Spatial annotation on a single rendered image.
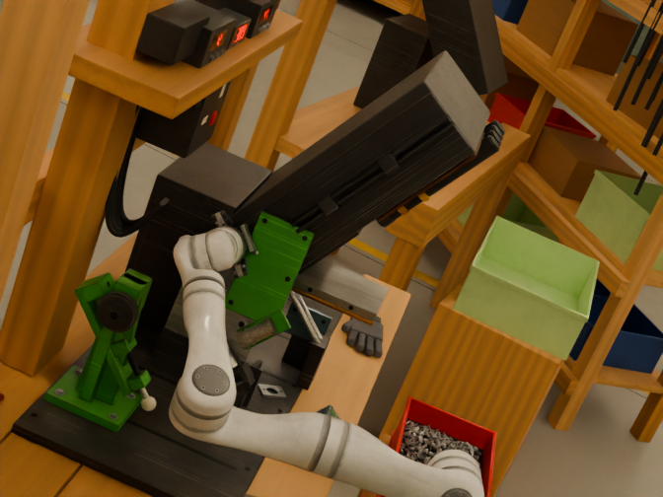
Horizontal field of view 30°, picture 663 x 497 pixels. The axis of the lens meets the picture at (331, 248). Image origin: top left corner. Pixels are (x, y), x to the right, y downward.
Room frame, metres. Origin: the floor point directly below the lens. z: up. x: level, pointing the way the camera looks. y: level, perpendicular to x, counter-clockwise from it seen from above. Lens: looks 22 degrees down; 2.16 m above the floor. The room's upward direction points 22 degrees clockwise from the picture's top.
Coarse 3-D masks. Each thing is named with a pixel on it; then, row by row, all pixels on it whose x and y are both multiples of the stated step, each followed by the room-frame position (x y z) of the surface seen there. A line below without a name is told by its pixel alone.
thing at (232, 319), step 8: (176, 304) 2.25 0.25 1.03; (176, 312) 2.25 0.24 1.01; (232, 312) 2.26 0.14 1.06; (168, 320) 2.25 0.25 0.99; (176, 320) 2.25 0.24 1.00; (232, 320) 2.25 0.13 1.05; (240, 320) 2.25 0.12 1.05; (248, 320) 2.25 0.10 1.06; (176, 328) 2.24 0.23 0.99; (184, 328) 2.24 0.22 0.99; (232, 328) 2.25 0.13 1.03; (232, 336) 2.24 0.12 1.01; (232, 344) 2.24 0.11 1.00; (240, 352) 2.23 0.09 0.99; (248, 352) 2.23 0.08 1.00
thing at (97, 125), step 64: (64, 0) 1.65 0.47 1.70; (128, 0) 2.04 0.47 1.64; (0, 64) 1.66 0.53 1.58; (64, 64) 1.71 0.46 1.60; (256, 64) 3.11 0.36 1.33; (0, 128) 1.66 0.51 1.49; (64, 128) 2.04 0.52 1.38; (128, 128) 2.14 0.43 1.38; (0, 192) 1.65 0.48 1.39; (64, 192) 2.04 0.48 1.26; (0, 256) 1.68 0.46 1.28; (64, 256) 2.04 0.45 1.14; (64, 320) 2.12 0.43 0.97
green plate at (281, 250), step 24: (264, 216) 2.29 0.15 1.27; (264, 240) 2.28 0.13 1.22; (288, 240) 2.28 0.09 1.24; (264, 264) 2.26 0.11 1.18; (288, 264) 2.27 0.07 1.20; (240, 288) 2.25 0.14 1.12; (264, 288) 2.25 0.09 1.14; (288, 288) 2.25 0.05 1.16; (240, 312) 2.24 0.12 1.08; (264, 312) 2.24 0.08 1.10
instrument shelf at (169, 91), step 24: (288, 24) 2.74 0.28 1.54; (96, 48) 2.02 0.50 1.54; (240, 48) 2.38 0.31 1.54; (264, 48) 2.50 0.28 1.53; (72, 72) 1.95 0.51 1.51; (96, 72) 1.95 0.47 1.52; (120, 72) 1.95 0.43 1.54; (144, 72) 2.00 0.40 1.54; (168, 72) 2.05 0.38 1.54; (192, 72) 2.11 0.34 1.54; (216, 72) 2.16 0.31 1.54; (240, 72) 2.34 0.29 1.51; (120, 96) 1.94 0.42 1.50; (144, 96) 1.94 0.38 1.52; (168, 96) 1.94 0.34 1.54; (192, 96) 2.02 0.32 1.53
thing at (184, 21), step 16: (160, 16) 2.04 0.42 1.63; (176, 16) 2.08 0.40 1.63; (192, 16) 2.12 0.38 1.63; (208, 16) 2.17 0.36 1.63; (144, 32) 2.03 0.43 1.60; (160, 32) 2.03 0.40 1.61; (176, 32) 2.03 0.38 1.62; (192, 32) 2.09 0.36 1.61; (144, 48) 2.03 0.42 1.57; (160, 48) 2.03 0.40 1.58; (176, 48) 2.03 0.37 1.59; (192, 48) 2.12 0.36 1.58
